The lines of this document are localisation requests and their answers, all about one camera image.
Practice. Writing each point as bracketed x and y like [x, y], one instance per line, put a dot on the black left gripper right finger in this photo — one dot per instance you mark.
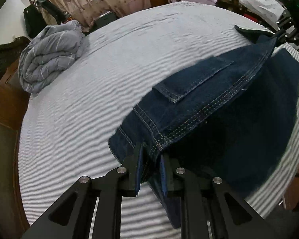
[209, 208]

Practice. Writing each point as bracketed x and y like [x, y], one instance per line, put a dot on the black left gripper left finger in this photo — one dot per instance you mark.
[91, 207]

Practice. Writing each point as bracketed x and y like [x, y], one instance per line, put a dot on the dark blue denim jeans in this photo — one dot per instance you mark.
[230, 115]

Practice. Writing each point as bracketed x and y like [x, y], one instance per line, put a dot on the white dotted cloth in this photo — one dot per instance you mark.
[268, 10]

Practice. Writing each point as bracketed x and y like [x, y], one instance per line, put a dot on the grey white striped bed sheet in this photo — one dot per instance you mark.
[67, 125]

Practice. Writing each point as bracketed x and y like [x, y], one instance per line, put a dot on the grey rolled blanket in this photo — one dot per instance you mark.
[50, 53]

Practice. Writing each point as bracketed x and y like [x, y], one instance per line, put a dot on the dark wooden headboard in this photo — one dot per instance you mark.
[10, 52]

